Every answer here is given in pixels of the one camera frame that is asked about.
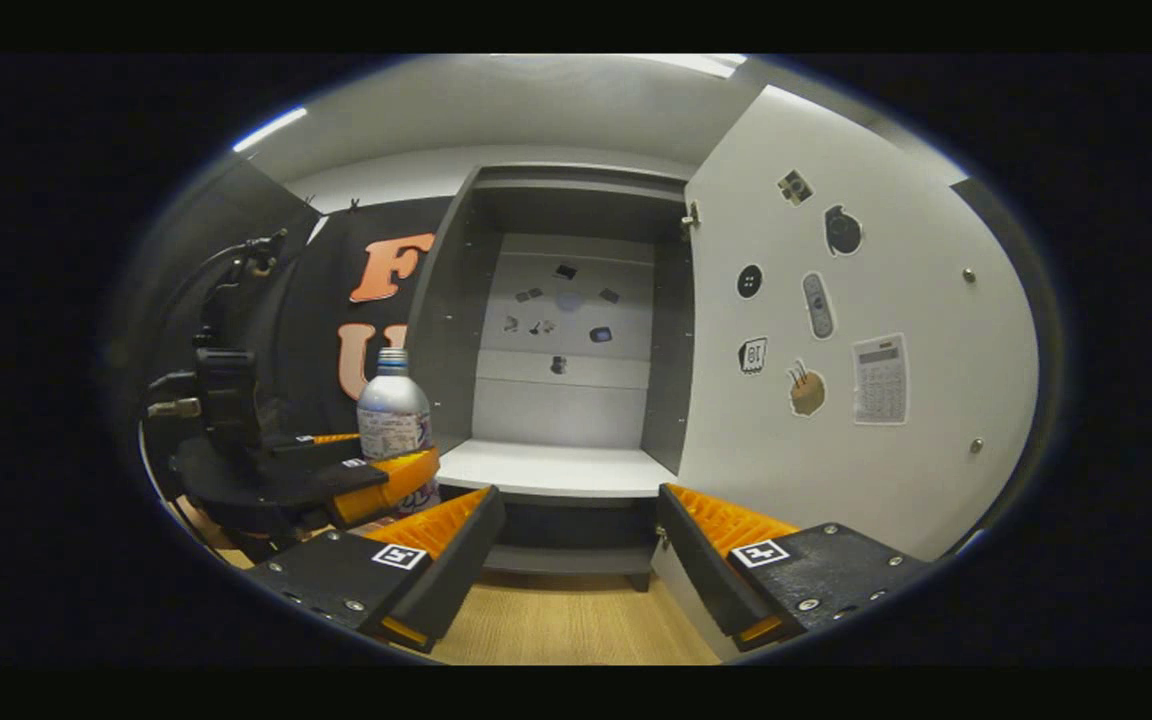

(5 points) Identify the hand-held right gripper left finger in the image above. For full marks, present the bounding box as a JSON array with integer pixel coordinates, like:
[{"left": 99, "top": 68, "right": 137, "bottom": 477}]
[{"left": 246, "top": 485, "right": 507, "bottom": 656}]

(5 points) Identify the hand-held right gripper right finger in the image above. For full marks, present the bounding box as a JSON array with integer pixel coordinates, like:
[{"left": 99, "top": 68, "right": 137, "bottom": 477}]
[{"left": 656, "top": 483, "right": 952, "bottom": 653}]

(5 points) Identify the silver bottle with label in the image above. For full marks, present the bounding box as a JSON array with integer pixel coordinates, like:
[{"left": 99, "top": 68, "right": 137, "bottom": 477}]
[{"left": 356, "top": 348, "right": 442, "bottom": 521}]

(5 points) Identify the dark grey cabinet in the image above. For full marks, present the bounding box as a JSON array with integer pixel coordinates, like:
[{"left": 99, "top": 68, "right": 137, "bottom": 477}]
[{"left": 406, "top": 165, "right": 697, "bottom": 593}]

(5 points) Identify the grey cabinet door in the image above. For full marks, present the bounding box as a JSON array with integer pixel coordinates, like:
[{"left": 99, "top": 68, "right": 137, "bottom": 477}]
[{"left": 651, "top": 85, "right": 1042, "bottom": 663}]

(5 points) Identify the white cabinet shelf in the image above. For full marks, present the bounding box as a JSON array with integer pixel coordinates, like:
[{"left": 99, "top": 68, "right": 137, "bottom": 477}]
[{"left": 436, "top": 440, "right": 679, "bottom": 499}]

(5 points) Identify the black backdrop cloth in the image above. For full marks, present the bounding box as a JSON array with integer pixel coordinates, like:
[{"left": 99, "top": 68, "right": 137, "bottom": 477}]
[{"left": 121, "top": 155, "right": 1062, "bottom": 561}]

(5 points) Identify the long ceiling light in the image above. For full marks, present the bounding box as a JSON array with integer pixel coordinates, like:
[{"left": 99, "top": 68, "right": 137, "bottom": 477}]
[{"left": 233, "top": 107, "right": 309, "bottom": 154}]

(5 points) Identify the wide ceiling light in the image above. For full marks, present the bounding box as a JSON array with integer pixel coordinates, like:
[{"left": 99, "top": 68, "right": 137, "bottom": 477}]
[{"left": 491, "top": 55, "right": 747, "bottom": 79}]

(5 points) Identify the black cable with connector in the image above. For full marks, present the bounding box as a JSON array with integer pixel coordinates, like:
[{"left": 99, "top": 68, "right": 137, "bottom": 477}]
[{"left": 161, "top": 230, "right": 289, "bottom": 341}]

